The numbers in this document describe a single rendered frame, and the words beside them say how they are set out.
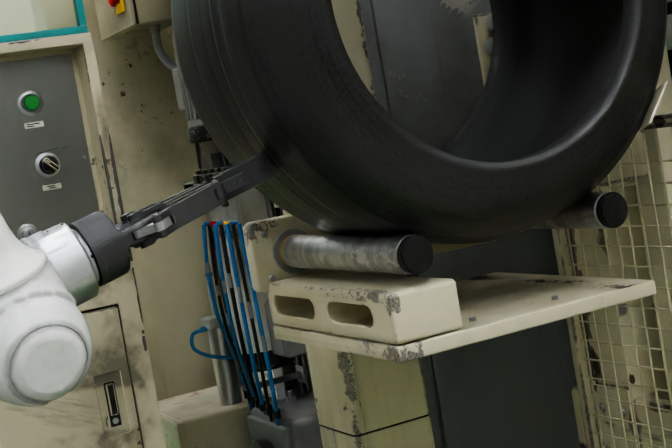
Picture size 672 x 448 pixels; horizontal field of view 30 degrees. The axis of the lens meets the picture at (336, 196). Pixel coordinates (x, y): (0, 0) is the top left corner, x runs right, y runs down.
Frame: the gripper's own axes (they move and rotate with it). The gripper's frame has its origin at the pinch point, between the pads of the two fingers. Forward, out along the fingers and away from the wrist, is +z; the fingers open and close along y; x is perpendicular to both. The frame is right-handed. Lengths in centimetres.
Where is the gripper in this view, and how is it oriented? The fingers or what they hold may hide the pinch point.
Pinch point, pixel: (242, 177)
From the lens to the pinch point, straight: 143.1
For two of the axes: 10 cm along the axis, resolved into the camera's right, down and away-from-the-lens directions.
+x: 3.9, 9.1, 1.6
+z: 8.1, -4.2, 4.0
